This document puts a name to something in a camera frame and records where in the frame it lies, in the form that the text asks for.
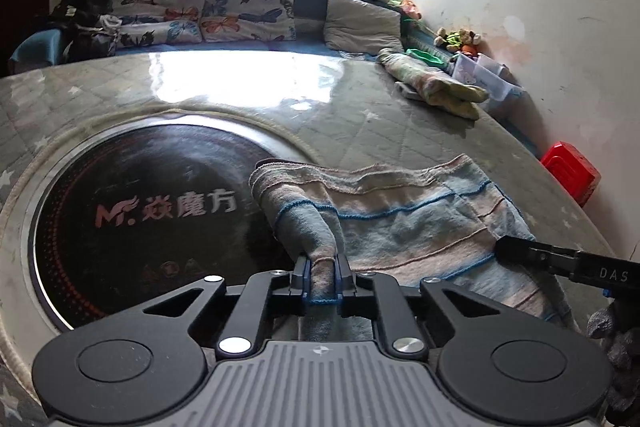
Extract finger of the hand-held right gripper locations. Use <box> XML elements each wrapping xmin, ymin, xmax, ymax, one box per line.
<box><xmin>495</xmin><ymin>234</ymin><xmax>581</xmax><ymax>279</ymax></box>

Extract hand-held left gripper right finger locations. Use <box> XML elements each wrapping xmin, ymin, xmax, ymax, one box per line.
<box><xmin>334</xmin><ymin>253</ymin><xmax>506</xmax><ymax>358</ymax></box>

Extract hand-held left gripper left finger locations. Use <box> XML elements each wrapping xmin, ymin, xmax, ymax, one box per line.
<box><xmin>142</xmin><ymin>255</ymin><xmax>310</xmax><ymax>358</ymax></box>

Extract blue beige striped sweater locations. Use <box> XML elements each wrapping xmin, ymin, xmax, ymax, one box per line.
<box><xmin>248</xmin><ymin>155</ymin><xmax>576</xmax><ymax>343</ymax></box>

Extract person's right hand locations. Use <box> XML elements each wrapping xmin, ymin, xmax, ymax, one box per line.
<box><xmin>587</xmin><ymin>302</ymin><xmax>640</xmax><ymax>414</ymax></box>

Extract red plastic stool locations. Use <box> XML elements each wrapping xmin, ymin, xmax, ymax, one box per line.
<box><xmin>540</xmin><ymin>142</ymin><xmax>602</xmax><ymax>208</ymax></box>

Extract round black induction cooker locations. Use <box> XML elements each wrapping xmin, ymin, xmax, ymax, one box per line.
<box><xmin>20</xmin><ymin>124</ymin><xmax>301</xmax><ymax>333</ymax></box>

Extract clear plastic storage box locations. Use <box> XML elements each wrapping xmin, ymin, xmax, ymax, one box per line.
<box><xmin>452</xmin><ymin>54</ymin><xmax>523</xmax><ymax>102</ymax></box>

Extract folded yellow beige cloth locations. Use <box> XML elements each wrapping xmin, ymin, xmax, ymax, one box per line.
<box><xmin>377</xmin><ymin>48</ymin><xmax>490</xmax><ymax>120</ymax></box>

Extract green bowl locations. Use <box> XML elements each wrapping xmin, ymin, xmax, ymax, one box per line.
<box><xmin>405</xmin><ymin>48</ymin><xmax>446</xmax><ymax>68</ymax></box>

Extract grey pillow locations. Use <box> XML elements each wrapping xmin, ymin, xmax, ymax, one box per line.
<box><xmin>324</xmin><ymin>0</ymin><xmax>403</xmax><ymax>54</ymax></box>

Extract blue sofa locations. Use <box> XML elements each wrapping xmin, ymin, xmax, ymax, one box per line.
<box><xmin>10</xmin><ymin>0</ymin><xmax>541</xmax><ymax>158</ymax></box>

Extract orange green plush toy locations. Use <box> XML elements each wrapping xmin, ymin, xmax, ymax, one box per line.
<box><xmin>390</xmin><ymin>0</ymin><xmax>423</xmax><ymax>21</ymax></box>

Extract black bag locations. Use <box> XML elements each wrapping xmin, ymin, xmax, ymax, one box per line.
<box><xmin>50</xmin><ymin>0</ymin><xmax>118</xmax><ymax>62</ymax></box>

